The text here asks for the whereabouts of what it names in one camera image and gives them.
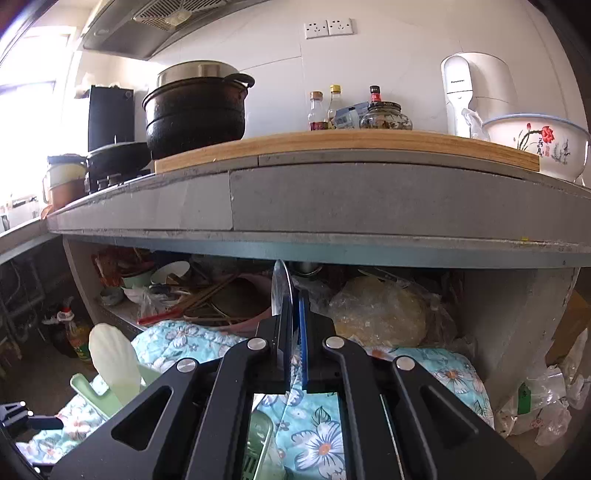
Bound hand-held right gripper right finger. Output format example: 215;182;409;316
298;291;536;480

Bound white kitchen appliance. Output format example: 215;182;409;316
440;52;520;138

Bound grey concrete counter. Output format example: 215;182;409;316
0;131;591;412

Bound cooking oil bottle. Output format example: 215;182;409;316
56;295;93;363

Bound brown-cap sauce bottle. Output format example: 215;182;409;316
308;91;329;132

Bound crumpled plastic bags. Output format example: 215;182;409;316
499;342;591;446

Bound green bowl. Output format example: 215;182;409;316
121;270;156;289

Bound floral quilted blanket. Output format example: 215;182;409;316
16;318;496;480

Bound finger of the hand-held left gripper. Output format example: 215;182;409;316
26;415;64;431

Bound blue food packet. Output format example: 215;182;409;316
333;106;365;130

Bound yellow-cap sauce bottle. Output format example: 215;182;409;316
327;84;345;130

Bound orange food packaging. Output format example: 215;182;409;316
92;249;144;287

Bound range hood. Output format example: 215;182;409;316
78;0;273;61

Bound plastic bag with yellow contents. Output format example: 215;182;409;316
318;274;458;350

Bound water pipes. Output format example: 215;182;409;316
0;258;48;361

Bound gas stove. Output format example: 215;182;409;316
85;168;156;195

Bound dark plastic jug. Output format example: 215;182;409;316
44;318;75;359

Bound floral porcelain bowl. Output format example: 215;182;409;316
481;114;591;184

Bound large white plastic spoon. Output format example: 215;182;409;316
89;323;142;398

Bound white bowl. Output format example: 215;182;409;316
150;261;192;286

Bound copper-coloured pot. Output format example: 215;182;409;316
46;178;88;213

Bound black wok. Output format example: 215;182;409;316
85;141;153;174

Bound wooden cutting board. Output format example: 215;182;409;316
154;130;541;174

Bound clear plastic bag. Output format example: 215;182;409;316
461;108;491;141

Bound black pot with steel lid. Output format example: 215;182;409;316
142;60;256;160

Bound cardboard box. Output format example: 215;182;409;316
545;291;591;366

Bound window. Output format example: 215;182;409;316
0;23;75;223

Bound green utensil holder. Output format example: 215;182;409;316
70;364;278;480

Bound red-handled utensil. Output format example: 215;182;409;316
137;307;186;326

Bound glass jar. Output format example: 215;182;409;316
359;102;413;132

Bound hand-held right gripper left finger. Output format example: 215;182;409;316
51;302;294;480

